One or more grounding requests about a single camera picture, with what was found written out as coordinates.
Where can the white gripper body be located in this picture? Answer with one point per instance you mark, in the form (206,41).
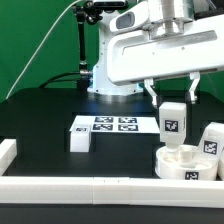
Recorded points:
(133,57)

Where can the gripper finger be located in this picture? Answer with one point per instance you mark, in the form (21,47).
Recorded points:
(195,79)
(148,84)

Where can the white round stool seat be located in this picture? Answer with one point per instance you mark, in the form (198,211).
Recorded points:
(187,163)

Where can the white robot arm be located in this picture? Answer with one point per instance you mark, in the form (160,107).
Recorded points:
(160,18)

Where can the white fiducial marker sheet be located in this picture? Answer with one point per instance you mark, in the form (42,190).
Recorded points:
(117,124)

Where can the black camera on mount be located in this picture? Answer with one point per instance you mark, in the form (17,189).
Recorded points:
(110,4)

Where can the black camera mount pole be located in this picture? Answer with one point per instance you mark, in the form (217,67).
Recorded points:
(86,13)

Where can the white U-shaped boundary frame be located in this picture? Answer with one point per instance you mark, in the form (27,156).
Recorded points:
(124,191)

